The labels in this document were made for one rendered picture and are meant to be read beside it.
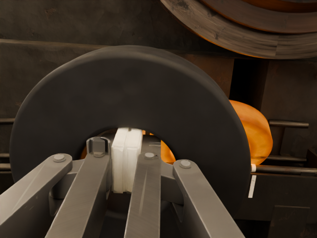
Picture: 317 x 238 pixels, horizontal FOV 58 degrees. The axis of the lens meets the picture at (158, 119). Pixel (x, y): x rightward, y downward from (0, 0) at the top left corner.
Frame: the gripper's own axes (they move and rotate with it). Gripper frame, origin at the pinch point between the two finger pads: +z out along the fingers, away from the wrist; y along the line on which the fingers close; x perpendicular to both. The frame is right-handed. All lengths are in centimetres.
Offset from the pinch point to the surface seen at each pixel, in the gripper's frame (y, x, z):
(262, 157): 18.0, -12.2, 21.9
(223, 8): 9.1, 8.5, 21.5
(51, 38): -19.0, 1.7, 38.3
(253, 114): 14.4, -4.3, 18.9
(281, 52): 18.1, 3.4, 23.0
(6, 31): -27.3, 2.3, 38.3
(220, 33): 9.4, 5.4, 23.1
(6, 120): -25.5, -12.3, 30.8
